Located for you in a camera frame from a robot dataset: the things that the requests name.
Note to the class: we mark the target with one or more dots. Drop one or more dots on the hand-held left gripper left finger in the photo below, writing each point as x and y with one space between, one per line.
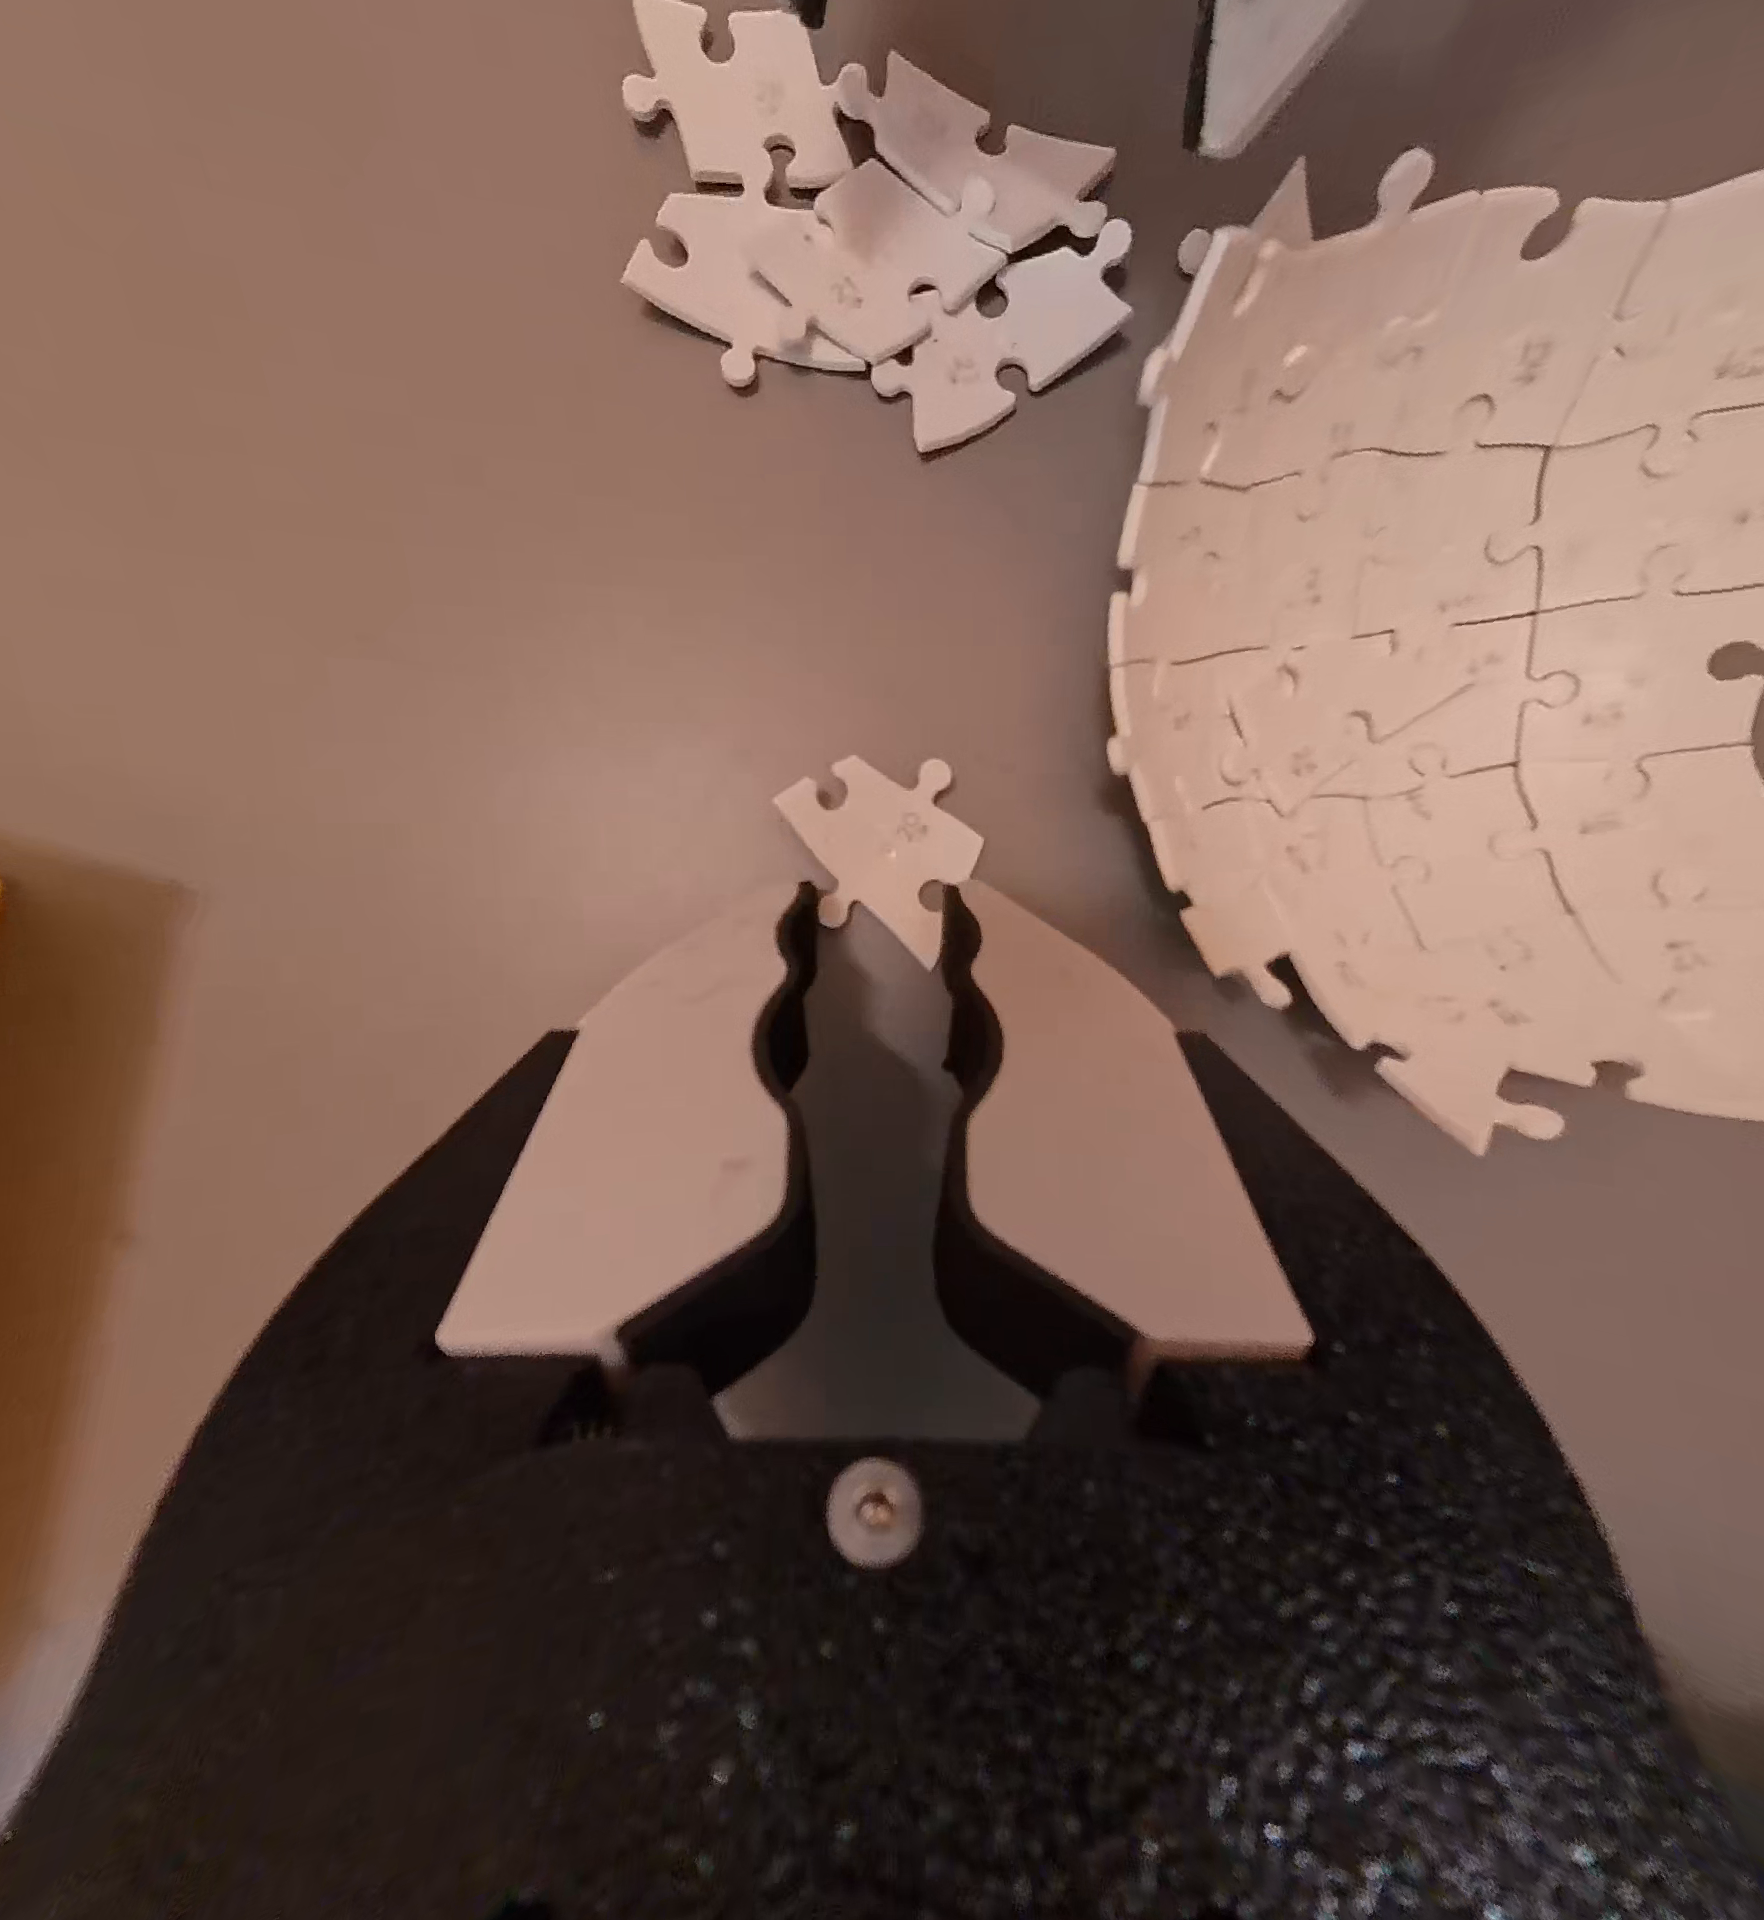
643 1171

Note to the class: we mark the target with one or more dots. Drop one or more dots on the partly built white puzzle ball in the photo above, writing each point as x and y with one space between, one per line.
1422 600

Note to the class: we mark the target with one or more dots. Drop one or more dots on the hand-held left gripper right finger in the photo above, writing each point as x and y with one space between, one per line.
1123 1185

